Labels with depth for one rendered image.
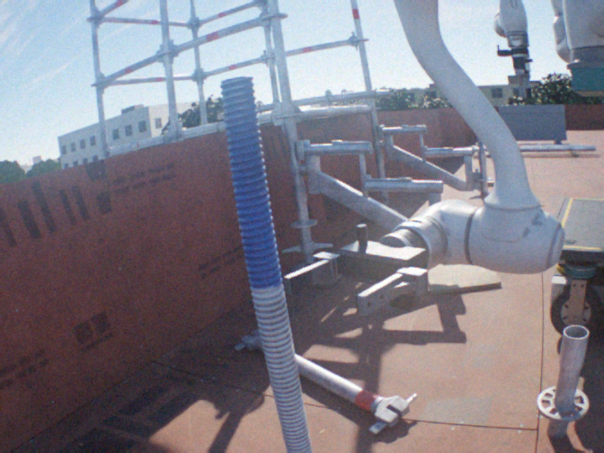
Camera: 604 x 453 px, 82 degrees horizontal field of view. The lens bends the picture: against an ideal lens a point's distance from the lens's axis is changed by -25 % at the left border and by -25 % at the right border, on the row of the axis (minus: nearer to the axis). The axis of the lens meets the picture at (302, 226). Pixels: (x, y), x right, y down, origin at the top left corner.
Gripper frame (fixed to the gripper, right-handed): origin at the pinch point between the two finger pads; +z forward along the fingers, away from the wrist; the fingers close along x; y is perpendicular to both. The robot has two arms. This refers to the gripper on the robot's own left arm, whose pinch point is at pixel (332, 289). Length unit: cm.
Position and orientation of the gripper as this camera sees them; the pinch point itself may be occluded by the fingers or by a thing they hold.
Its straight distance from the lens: 59.8
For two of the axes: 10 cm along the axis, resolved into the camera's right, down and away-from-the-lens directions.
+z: -7.4, 2.5, -6.2
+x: 6.6, 0.9, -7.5
